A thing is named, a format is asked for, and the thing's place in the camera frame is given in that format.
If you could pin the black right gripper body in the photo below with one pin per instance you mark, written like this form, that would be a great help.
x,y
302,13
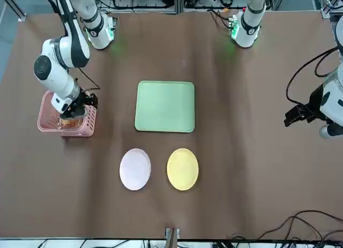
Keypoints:
x,y
80,104

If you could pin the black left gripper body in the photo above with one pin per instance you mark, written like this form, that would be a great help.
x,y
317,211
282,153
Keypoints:
x,y
316,103

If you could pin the clear-wrapped bread pack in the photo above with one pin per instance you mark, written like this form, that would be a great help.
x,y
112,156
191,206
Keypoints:
x,y
68,122

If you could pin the small pink slotted basket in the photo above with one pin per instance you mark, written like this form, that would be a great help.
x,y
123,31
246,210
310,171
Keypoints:
x,y
77,132

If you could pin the green rectangular tray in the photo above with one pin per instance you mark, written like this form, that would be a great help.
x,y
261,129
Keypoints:
x,y
163,106

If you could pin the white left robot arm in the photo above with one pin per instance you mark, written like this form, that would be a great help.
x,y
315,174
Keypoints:
x,y
247,31

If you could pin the white round plate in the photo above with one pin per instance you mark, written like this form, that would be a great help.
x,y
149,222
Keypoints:
x,y
135,169

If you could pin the yellow round plate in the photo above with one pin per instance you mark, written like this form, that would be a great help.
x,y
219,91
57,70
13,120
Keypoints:
x,y
183,169

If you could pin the aluminium frame rail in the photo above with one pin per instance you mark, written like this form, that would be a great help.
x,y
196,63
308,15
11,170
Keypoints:
x,y
328,4
13,5

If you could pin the aluminium frame beam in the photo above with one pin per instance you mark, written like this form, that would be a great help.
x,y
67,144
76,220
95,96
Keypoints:
x,y
150,10

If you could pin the aluminium frame post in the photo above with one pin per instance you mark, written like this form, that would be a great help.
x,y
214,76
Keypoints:
x,y
172,236

